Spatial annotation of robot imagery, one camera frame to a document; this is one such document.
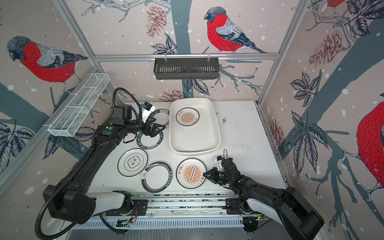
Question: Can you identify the white mesh wall basket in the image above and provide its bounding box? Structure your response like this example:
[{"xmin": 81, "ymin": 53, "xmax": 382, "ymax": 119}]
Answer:
[{"xmin": 48, "ymin": 73, "xmax": 110, "ymax": 137}]

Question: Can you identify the aluminium mounting rail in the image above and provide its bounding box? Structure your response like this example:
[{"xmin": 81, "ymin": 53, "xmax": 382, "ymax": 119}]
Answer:
[{"xmin": 64, "ymin": 193, "xmax": 289, "ymax": 218}]

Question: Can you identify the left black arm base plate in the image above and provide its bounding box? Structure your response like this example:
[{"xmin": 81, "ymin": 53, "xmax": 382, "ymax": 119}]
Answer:
[{"xmin": 105, "ymin": 200, "xmax": 148, "ymax": 217}]

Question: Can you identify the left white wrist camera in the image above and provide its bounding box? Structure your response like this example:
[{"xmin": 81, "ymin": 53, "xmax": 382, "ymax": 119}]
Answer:
[{"xmin": 141, "ymin": 102, "xmax": 156, "ymax": 123}]

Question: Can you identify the white plate black cloud emblem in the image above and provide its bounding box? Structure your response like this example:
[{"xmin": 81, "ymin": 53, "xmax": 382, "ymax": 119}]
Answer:
[{"xmin": 118, "ymin": 148, "xmax": 148, "ymax": 177}]

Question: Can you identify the black wire shelf basket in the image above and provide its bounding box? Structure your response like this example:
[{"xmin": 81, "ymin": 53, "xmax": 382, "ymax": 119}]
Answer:
[{"xmin": 154, "ymin": 58, "xmax": 220, "ymax": 80}]

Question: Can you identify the white plastic bin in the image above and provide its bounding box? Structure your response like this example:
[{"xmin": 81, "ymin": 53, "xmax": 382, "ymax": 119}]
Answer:
[{"xmin": 168, "ymin": 98, "xmax": 221, "ymax": 156}]

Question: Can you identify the green ring plate back left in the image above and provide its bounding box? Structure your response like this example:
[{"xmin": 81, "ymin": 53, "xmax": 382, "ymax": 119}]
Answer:
[{"xmin": 154, "ymin": 109, "xmax": 170, "ymax": 126}]

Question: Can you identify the left black corrugated cable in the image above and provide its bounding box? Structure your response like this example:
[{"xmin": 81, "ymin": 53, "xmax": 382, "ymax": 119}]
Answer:
[{"xmin": 34, "ymin": 87, "xmax": 143, "ymax": 240}]

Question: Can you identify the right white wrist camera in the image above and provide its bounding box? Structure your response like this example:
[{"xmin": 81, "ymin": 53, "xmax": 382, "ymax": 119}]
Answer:
[{"xmin": 215, "ymin": 156, "xmax": 225, "ymax": 172}]

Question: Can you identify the green ring plate mid left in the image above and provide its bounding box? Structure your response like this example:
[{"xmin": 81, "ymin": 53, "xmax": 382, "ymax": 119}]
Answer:
[{"xmin": 136, "ymin": 132, "xmax": 164, "ymax": 150}]

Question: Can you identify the horizontal aluminium frame bar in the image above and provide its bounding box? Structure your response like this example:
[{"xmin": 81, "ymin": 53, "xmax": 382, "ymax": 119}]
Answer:
[{"xmin": 94, "ymin": 53, "xmax": 280, "ymax": 63}]

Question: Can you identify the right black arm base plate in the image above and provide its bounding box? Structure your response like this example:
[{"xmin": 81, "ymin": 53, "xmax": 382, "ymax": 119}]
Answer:
[{"xmin": 223, "ymin": 198, "xmax": 264, "ymax": 216}]

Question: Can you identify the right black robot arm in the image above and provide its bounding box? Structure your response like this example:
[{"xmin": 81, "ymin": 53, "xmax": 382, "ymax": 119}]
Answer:
[{"xmin": 204, "ymin": 159, "xmax": 325, "ymax": 240}]

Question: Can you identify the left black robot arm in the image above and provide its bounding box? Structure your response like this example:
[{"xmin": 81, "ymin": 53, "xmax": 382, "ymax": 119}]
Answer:
[{"xmin": 43, "ymin": 102, "xmax": 165, "ymax": 224}]

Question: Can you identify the orange sunburst plate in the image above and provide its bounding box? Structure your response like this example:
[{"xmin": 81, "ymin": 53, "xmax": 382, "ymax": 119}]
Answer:
[
  {"xmin": 176, "ymin": 108, "xmax": 200, "ymax": 127},
  {"xmin": 176, "ymin": 158, "xmax": 207, "ymax": 190}
]

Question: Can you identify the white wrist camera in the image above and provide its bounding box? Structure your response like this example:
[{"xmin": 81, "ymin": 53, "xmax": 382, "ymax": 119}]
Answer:
[
  {"xmin": 215, "ymin": 156, "xmax": 225, "ymax": 172},
  {"xmin": 141, "ymin": 102, "xmax": 156, "ymax": 123}
]

